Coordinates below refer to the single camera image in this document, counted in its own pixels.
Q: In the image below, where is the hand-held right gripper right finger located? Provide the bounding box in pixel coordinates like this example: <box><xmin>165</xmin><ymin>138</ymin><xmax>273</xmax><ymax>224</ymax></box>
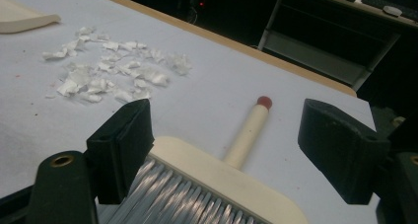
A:
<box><xmin>297</xmin><ymin>98</ymin><xmax>392</xmax><ymax>206</ymax></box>

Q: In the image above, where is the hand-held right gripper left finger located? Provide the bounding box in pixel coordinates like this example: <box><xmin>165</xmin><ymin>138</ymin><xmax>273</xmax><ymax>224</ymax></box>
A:
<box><xmin>86</xmin><ymin>98</ymin><xmax>156</xmax><ymax>206</ymax></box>

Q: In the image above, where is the pile of white paper scraps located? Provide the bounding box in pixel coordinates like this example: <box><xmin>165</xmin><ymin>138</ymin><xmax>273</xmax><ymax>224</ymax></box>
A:
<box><xmin>41</xmin><ymin>26</ymin><xmax>193</xmax><ymax>104</ymax></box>

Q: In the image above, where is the cream hand brush red tip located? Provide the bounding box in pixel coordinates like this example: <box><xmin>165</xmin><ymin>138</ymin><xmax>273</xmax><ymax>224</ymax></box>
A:
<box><xmin>97</xmin><ymin>95</ymin><xmax>310</xmax><ymax>224</ymax></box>

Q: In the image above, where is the cream plastic dustpan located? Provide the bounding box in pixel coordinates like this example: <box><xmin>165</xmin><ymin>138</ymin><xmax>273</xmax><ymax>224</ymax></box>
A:
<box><xmin>0</xmin><ymin>0</ymin><xmax>62</xmax><ymax>35</ymax></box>

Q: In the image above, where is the white foam board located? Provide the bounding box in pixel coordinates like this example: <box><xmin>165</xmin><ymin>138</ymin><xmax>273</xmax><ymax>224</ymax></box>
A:
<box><xmin>0</xmin><ymin>0</ymin><xmax>379</xmax><ymax>224</ymax></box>

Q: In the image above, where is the small white object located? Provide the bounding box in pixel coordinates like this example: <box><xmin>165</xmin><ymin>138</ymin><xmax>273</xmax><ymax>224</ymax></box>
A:
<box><xmin>383</xmin><ymin>5</ymin><xmax>403</xmax><ymax>17</ymax></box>

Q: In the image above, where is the wooden table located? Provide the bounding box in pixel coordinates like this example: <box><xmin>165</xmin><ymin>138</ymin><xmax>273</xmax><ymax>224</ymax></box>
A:
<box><xmin>81</xmin><ymin>0</ymin><xmax>358</xmax><ymax>98</ymax></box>

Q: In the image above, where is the grey metal frame desk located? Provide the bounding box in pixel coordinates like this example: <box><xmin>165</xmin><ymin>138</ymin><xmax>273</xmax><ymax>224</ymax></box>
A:
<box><xmin>257</xmin><ymin>0</ymin><xmax>418</xmax><ymax>92</ymax></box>

